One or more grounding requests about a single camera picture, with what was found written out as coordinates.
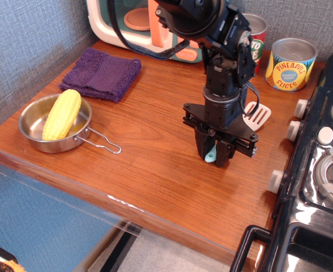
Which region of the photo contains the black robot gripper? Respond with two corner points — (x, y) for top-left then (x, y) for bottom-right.
(183, 93), (259, 167)

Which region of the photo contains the white spatula teal handle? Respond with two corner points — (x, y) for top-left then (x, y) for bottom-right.
(204, 102), (271, 163)

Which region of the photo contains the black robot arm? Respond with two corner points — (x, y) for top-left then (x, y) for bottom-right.
(156, 1), (258, 167)

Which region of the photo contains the pineapple slices can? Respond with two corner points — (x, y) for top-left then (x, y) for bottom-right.
(265, 37), (318, 92)

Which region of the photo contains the black toy stove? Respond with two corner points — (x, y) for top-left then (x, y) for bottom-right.
(230, 54), (333, 271)

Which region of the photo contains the tomato sauce can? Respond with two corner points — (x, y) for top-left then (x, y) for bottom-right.
(243, 13), (268, 74)

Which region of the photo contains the purple folded cloth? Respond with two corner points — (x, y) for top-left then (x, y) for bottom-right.
(59, 48), (142, 103)

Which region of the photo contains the toy microwave teal and cream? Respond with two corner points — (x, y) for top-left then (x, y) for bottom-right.
(86, 0), (210, 63)

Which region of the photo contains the yellow toy corn cob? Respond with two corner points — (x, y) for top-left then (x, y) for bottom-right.
(42, 89), (82, 141)

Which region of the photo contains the small steel frying pan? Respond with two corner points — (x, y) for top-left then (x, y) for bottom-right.
(18, 89), (122, 155)

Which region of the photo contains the orange object bottom left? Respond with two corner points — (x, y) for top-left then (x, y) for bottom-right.
(0, 260), (25, 272)

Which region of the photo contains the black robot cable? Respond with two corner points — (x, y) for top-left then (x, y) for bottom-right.
(106, 0), (190, 61)

